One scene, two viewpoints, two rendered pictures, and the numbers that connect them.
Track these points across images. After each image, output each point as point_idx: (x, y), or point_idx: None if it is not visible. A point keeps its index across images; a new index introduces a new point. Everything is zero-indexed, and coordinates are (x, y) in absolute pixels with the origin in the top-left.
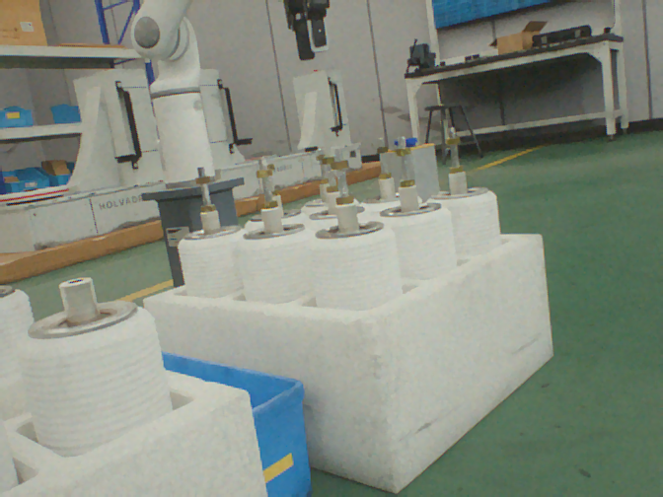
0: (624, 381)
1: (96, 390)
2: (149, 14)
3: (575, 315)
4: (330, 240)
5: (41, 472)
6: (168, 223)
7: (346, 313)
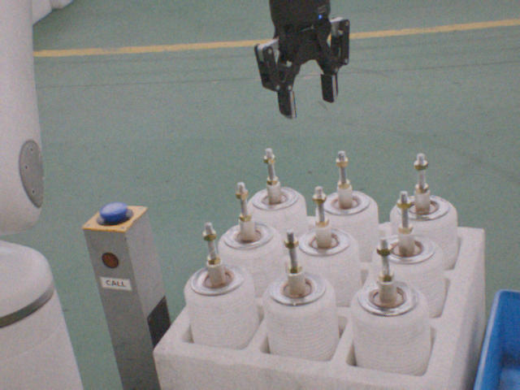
0: None
1: None
2: (29, 133)
3: (167, 297)
4: (451, 209)
5: None
6: None
7: (469, 241)
